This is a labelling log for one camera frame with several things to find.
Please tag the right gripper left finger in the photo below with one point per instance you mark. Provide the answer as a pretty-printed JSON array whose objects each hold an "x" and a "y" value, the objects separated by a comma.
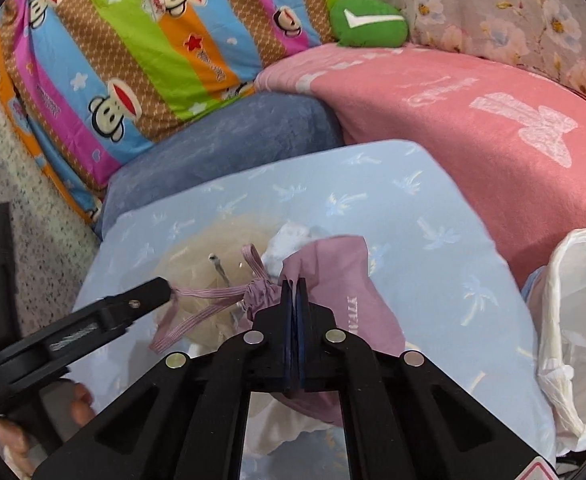
[{"x": 185, "y": 418}]

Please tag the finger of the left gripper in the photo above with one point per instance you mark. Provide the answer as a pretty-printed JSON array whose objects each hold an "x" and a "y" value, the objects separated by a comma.
[{"x": 123, "y": 302}]

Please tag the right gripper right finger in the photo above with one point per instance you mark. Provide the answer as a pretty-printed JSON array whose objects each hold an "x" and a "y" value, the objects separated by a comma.
[{"x": 403, "y": 417}]

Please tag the beige sheer stocking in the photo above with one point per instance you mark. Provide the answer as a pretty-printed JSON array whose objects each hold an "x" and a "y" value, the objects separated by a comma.
[{"x": 212, "y": 258}]

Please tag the mauve drawstring pouch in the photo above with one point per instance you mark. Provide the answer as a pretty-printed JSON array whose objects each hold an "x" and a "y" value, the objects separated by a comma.
[{"x": 379, "y": 325}]

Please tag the white bag lined trash bin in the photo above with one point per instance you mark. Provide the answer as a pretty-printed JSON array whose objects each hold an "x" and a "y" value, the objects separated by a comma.
[{"x": 556, "y": 297}]

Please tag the person's left hand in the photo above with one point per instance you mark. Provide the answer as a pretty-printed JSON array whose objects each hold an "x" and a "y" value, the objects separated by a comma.
[{"x": 47, "y": 420}]

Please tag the grey speckled fabric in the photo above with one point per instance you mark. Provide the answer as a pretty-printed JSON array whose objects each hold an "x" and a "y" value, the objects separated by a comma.
[{"x": 53, "y": 247}]

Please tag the colourful striped monkey sheet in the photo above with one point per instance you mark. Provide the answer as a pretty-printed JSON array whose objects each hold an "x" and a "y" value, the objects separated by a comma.
[{"x": 90, "y": 85}]

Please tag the pink blanket with white bow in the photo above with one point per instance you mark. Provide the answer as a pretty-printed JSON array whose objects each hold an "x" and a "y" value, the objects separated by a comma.
[{"x": 514, "y": 142}]

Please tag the green round check-mark cushion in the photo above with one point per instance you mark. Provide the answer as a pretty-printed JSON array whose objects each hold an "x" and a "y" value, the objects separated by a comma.
[{"x": 368, "y": 24}]

